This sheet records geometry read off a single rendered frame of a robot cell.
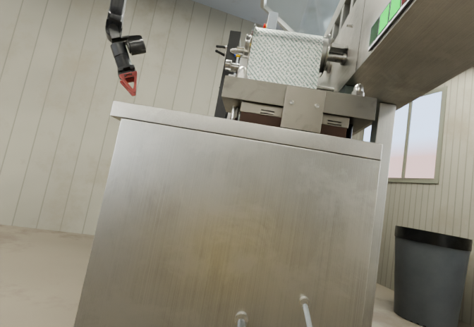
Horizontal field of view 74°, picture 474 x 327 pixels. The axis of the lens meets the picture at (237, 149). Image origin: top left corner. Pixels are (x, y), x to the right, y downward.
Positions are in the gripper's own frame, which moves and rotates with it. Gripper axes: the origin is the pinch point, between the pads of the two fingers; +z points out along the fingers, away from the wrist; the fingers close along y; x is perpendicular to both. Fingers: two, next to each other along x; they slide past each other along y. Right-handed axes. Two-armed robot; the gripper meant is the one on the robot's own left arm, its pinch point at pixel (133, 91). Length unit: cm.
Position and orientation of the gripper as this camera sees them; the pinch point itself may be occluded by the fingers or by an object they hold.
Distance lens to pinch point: 133.7
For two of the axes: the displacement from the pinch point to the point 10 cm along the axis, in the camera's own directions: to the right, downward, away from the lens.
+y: -3.2, 0.7, 9.4
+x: -9.0, 3.0, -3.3
